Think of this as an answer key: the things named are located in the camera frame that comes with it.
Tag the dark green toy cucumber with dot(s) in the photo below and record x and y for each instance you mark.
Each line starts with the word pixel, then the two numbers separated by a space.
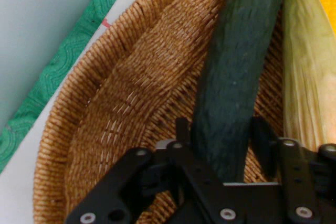
pixel 236 64

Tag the yellow toy corn cob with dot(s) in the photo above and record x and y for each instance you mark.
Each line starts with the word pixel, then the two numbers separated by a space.
pixel 307 64

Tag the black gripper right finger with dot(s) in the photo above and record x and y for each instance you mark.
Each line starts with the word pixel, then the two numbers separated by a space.
pixel 302 182

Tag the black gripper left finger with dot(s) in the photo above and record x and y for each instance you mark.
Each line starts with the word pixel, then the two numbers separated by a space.
pixel 118 182

